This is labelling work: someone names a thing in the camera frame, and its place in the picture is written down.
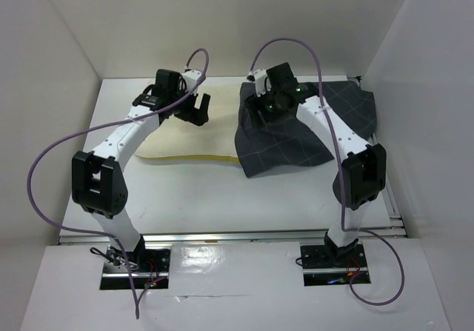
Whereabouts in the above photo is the aluminium front rail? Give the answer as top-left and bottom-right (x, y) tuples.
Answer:
(59, 221), (407, 245)

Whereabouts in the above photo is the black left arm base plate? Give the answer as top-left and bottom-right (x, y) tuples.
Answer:
(103, 247), (170, 274)

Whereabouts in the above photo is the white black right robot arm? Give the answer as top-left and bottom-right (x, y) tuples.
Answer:
(246, 63), (387, 266)

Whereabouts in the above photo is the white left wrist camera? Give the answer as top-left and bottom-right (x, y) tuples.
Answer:
(181, 69), (205, 93)

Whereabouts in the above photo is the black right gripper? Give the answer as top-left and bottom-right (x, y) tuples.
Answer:
(244, 85), (288, 128)

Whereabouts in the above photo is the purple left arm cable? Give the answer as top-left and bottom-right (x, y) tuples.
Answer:
(26, 48), (210, 320)

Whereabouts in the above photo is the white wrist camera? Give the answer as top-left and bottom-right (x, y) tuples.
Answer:
(247, 69), (267, 97)
(181, 69), (205, 93)

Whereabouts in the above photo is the cream memory foam pillow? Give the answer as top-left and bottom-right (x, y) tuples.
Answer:
(135, 84), (241, 164)

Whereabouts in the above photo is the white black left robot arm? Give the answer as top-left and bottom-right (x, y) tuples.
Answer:
(72, 69), (210, 271)

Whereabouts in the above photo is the dark grey checked pillowcase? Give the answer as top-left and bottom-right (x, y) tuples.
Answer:
(234, 81), (377, 178)

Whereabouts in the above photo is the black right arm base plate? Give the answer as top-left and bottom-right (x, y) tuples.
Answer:
(300, 244), (367, 270)

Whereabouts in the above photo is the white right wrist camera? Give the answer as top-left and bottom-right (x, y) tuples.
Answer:
(247, 69), (267, 97)

